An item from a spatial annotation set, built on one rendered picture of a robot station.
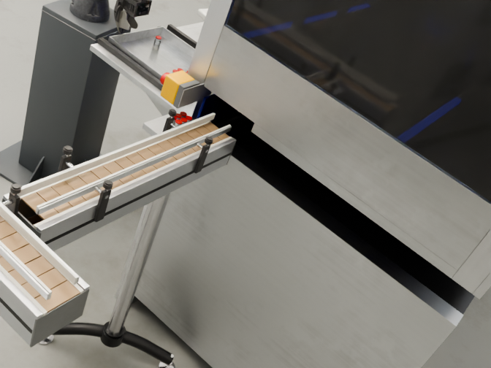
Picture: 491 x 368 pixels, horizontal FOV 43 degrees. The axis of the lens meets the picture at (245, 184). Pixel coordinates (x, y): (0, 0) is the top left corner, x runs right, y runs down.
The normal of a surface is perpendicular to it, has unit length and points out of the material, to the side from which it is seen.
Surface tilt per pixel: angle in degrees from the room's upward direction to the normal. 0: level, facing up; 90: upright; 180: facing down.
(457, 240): 90
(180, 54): 0
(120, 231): 0
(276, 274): 90
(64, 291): 0
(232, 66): 90
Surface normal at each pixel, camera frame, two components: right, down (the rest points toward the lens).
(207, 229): -0.58, 0.33
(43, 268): 0.33, -0.75
